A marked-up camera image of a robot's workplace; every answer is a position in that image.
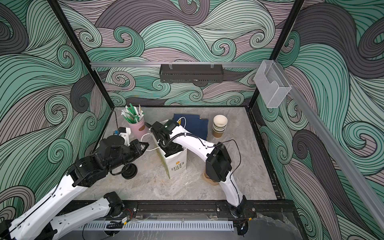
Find brown pulp cup carrier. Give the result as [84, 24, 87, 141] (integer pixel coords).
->
[202, 172, 219, 186]

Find stack of paper cups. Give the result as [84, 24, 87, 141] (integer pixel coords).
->
[213, 115, 228, 138]

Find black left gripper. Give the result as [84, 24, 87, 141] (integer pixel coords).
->
[107, 139, 150, 174]

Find dark blue napkin stack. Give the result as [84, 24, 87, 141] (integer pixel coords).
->
[173, 114, 209, 140]

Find black enclosure corner post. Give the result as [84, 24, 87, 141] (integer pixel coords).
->
[48, 0, 115, 110]
[249, 1, 304, 108]

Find black coffee cup lid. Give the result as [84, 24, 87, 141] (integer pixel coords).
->
[122, 164, 138, 180]

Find clear acrylic wall holder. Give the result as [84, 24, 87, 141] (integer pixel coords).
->
[254, 60, 292, 109]

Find pink straw holder cup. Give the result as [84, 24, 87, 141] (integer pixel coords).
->
[128, 119, 148, 140]

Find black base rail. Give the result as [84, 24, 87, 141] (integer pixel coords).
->
[123, 200, 296, 217]

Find bundle of wrapped straws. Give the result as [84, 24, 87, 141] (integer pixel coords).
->
[121, 104, 144, 124]

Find grey aluminium rail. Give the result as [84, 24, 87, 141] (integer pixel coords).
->
[90, 61, 261, 69]

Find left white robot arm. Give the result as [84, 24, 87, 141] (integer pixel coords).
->
[1, 135, 149, 240]

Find black enclosure corner post right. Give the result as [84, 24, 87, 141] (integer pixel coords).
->
[249, 1, 304, 108]

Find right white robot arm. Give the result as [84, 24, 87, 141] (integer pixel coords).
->
[145, 120, 244, 208]

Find white paper takeout bag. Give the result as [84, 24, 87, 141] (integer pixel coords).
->
[145, 120, 187, 179]

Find black wall-mounted tray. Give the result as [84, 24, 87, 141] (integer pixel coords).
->
[159, 65, 224, 83]

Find black enclosure corner post left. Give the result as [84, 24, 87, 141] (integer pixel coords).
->
[48, 0, 115, 110]

